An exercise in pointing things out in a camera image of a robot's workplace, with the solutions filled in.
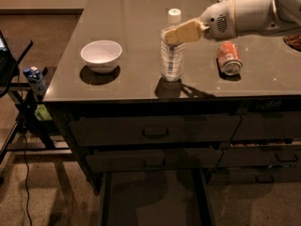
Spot dark middle right drawer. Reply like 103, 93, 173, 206
217, 145, 301, 168

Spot open bottom left drawer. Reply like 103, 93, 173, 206
98, 169, 215, 226

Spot clear plastic water bottle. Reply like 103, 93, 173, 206
160, 8, 185, 82

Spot dark top right drawer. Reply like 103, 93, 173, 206
232, 112, 301, 140

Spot black power cable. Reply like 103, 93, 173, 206
12, 59, 36, 226

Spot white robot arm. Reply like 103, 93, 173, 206
162, 0, 301, 45

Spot dark top left drawer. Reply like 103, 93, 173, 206
69, 114, 241, 146

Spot dark drawer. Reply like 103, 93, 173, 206
232, 112, 301, 140
217, 145, 301, 168
86, 148, 222, 172
209, 167, 301, 185
69, 114, 241, 146

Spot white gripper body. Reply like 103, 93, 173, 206
199, 0, 238, 41

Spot dark middle left drawer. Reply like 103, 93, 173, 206
86, 148, 222, 172

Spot blue bottle on shelf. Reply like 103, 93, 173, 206
23, 66, 47, 97

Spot orange soda can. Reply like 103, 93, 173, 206
217, 40, 243, 76

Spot white ceramic bowl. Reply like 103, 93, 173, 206
80, 40, 122, 74

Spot glass jar of snacks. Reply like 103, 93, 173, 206
284, 34, 301, 51

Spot black side table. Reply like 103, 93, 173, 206
0, 38, 69, 163

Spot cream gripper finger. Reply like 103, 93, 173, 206
163, 19, 209, 45

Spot dark bottom right drawer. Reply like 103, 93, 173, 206
209, 167, 301, 185

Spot green packet on shelf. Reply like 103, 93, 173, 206
35, 105, 52, 121

